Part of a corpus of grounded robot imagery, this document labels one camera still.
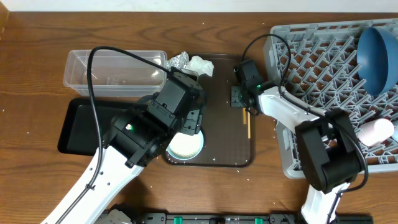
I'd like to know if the pink cup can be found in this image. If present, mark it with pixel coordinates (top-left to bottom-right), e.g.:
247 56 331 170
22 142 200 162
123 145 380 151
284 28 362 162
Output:
357 118 395 147

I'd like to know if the dark blue plate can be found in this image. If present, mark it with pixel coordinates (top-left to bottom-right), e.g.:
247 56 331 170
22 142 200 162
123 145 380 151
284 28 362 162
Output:
357 27 397 96

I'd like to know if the light blue cup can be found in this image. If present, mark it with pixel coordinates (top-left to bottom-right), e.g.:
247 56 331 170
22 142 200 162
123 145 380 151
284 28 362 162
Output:
392 121 398 142

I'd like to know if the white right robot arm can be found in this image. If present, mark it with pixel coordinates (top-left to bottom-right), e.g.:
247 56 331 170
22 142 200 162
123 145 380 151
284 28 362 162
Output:
233 60 373 223

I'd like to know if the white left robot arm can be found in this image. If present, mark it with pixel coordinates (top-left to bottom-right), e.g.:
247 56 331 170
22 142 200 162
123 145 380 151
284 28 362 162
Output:
44 71 206 223

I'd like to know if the grey dishwasher rack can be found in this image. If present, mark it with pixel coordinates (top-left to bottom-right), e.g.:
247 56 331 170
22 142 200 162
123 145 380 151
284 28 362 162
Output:
263 18 398 180

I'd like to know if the wooden chopstick right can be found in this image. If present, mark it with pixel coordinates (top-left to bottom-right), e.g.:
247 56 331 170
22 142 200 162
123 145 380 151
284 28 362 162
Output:
247 112 251 139

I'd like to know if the light blue rice bowl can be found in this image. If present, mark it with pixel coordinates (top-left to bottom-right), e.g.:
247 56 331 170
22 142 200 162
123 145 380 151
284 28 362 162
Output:
166 131 205 161

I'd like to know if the brown serving tray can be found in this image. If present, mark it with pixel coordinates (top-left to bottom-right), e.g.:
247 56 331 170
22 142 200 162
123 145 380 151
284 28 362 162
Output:
162 54 255 167

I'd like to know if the crumpled white tissue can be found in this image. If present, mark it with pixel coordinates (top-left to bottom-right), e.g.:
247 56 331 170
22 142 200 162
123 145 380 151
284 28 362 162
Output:
185 56 214 77

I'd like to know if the crumpled aluminium foil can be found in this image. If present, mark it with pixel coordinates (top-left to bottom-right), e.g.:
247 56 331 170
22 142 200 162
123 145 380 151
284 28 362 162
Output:
166 52 190 70

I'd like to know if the clear plastic bin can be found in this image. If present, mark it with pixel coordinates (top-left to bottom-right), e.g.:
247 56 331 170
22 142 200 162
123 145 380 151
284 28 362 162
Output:
63 50 167 97

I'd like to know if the black tray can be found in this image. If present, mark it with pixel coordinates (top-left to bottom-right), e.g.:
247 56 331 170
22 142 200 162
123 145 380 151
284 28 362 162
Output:
57 98 145 156

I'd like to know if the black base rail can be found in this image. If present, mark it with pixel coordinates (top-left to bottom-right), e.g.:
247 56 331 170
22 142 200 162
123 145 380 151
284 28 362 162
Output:
99 203 374 224

